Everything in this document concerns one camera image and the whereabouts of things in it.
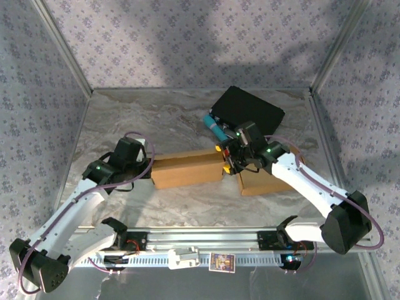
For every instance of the brown cardboard box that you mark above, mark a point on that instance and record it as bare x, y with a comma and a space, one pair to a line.
187, 172
259, 184

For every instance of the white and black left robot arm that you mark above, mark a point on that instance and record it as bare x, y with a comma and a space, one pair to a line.
62, 218

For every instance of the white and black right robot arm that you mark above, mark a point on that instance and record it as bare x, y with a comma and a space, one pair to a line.
306, 184

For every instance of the black hard carrying case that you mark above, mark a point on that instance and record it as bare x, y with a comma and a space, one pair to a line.
247, 106

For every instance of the black controller board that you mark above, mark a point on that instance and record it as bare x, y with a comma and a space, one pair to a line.
114, 259
290, 264

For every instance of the small picture card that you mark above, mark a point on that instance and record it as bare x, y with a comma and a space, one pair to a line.
222, 262

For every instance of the grey metal panel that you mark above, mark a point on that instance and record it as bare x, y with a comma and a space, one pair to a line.
218, 284

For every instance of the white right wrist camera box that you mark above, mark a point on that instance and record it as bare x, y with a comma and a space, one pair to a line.
245, 139

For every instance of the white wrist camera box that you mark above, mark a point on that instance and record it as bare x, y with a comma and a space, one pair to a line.
245, 139
143, 150

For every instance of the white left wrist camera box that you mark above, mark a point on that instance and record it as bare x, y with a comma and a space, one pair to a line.
143, 150

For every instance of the aluminium side rail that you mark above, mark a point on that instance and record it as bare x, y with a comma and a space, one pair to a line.
328, 140
78, 125

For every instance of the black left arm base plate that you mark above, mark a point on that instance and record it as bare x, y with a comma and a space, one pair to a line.
140, 240

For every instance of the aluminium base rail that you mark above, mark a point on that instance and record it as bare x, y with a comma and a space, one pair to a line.
203, 237

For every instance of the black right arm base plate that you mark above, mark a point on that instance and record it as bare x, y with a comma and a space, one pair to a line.
265, 240

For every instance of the white plastic bracket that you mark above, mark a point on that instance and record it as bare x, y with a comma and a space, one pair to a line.
182, 259

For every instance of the aluminium frame post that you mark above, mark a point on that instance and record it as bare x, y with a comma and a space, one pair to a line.
63, 47
339, 47

